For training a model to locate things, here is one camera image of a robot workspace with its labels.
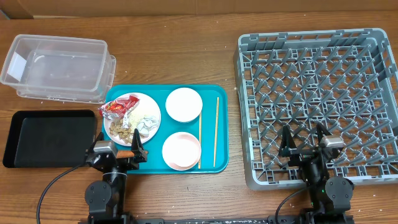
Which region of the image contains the red snack wrapper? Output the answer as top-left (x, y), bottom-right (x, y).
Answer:
top-left (98, 95), bottom-right (140, 120)

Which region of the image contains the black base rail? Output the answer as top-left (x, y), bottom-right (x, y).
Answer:
top-left (77, 215), bottom-right (354, 224)

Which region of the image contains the white tissue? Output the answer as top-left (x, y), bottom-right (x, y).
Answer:
top-left (136, 116), bottom-right (159, 137)

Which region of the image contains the white round plate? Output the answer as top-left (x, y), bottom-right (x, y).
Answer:
top-left (103, 93), bottom-right (161, 147)

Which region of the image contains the peanut shells pile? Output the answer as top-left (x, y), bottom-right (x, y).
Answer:
top-left (109, 120), bottom-right (133, 143)

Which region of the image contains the grey dishwasher rack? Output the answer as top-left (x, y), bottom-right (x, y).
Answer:
top-left (234, 28), bottom-right (397, 190)

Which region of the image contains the black tray bin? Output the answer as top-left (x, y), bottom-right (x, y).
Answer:
top-left (2, 110), bottom-right (97, 168)

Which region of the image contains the pink bowl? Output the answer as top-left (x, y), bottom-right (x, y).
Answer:
top-left (162, 132), bottom-right (201, 171)

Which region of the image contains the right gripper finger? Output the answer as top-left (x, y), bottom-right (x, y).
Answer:
top-left (316, 123), bottom-right (331, 140)
top-left (279, 125), bottom-right (297, 151)

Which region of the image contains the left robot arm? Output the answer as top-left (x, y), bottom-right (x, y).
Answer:
top-left (85, 129), bottom-right (147, 223)

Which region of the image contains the teal serving tray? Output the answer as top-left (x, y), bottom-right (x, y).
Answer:
top-left (106, 85), bottom-right (229, 175)

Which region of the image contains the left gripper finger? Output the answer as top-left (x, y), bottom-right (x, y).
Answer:
top-left (131, 128), bottom-right (144, 153)
top-left (88, 132), bottom-right (104, 152)

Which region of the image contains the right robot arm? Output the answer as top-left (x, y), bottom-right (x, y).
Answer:
top-left (274, 123), bottom-right (354, 224)

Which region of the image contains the clear plastic bin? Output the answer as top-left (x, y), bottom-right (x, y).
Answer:
top-left (1, 34), bottom-right (116, 104)

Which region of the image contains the white bowl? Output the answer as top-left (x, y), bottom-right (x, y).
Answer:
top-left (165, 87), bottom-right (203, 123)

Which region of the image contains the orange carrot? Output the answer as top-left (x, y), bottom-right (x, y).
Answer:
top-left (116, 151), bottom-right (147, 159)

